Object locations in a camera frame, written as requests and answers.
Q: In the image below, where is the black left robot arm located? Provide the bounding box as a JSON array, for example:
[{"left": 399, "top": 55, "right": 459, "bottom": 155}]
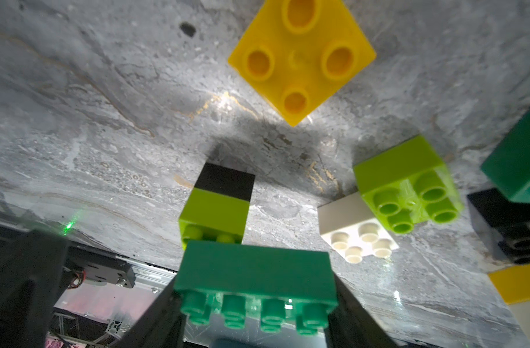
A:
[{"left": 0, "top": 231, "right": 69, "bottom": 347}]

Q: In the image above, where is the lime green square brick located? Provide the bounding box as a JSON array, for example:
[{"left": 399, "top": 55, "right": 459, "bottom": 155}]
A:
[{"left": 179, "top": 188, "right": 250, "bottom": 249}]

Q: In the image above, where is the dark green long brick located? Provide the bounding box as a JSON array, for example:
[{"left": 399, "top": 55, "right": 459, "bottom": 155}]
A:
[
  {"left": 174, "top": 241, "right": 338, "bottom": 336},
  {"left": 481, "top": 109, "right": 530, "bottom": 203}
]

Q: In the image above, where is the black square brick centre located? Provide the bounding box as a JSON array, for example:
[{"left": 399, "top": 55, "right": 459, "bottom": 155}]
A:
[{"left": 467, "top": 188, "right": 530, "bottom": 265}]

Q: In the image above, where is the yellow square brick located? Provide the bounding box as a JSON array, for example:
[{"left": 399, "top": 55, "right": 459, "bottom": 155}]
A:
[
  {"left": 228, "top": 0, "right": 376, "bottom": 127},
  {"left": 488, "top": 265, "right": 530, "bottom": 305}
]

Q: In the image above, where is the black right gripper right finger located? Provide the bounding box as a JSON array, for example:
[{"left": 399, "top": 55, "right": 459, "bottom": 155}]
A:
[{"left": 325, "top": 274, "right": 398, "bottom": 348}]

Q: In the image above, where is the lime green brick centre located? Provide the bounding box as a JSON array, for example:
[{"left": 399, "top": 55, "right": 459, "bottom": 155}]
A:
[{"left": 353, "top": 135, "right": 463, "bottom": 234}]

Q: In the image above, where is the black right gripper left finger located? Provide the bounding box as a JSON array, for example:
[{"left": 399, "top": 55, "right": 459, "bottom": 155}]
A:
[{"left": 114, "top": 278, "right": 187, "bottom": 348}]

